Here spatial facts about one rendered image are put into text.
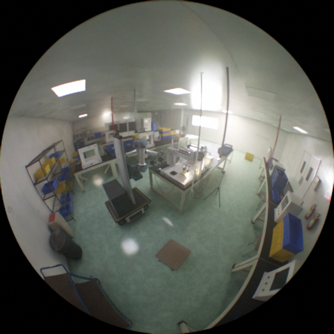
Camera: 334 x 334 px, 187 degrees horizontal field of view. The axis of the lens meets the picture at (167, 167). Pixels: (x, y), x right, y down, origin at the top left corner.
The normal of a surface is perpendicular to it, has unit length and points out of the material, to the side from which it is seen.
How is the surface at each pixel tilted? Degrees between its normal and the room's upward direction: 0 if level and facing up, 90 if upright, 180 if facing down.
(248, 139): 90
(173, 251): 1
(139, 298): 0
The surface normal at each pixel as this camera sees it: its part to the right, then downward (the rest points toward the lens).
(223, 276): 0.01, -0.88
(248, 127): -0.73, 0.32
